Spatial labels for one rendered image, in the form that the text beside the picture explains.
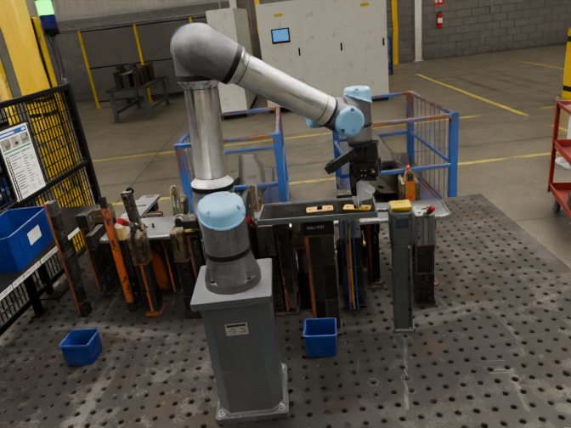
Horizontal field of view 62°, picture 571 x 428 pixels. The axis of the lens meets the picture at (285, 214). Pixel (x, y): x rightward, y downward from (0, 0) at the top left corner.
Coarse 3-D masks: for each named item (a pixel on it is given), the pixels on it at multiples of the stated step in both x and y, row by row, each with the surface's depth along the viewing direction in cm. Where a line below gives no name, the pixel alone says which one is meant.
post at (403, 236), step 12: (396, 216) 147; (408, 216) 147; (396, 228) 149; (408, 228) 149; (396, 240) 150; (408, 240) 150; (396, 252) 153; (408, 252) 152; (396, 264) 154; (408, 264) 154; (396, 276) 156; (408, 276) 156; (396, 288) 158; (408, 288) 157; (396, 300) 159; (408, 300) 159; (396, 312) 161; (408, 312) 161; (396, 324) 163; (408, 324) 163
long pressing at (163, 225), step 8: (416, 200) 191; (424, 200) 190; (432, 200) 190; (440, 200) 189; (376, 208) 189; (384, 208) 188; (440, 208) 182; (448, 208) 182; (256, 216) 196; (384, 216) 181; (440, 216) 175; (448, 216) 176; (120, 224) 204; (160, 224) 199; (168, 224) 198; (336, 224) 180; (360, 224) 179; (128, 232) 195; (136, 232) 194; (152, 232) 192; (160, 232) 191; (168, 232) 190; (104, 240) 190
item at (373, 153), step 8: (352, 144) 139; (360, 144) 138; (368, 144) 138; (376, 144) 139; (360, 152) 141; (368, 152) 140; (376, 152) 140; (352, 160) 142; (360, 160) 142; (368, 160) 141; (376, 160) 140; (352, 168) 141; (360, 168) 140; (368, 168) 140; (376, 168) 143; (360, 176) 143; (368, 176) 142; (376, 176) 144
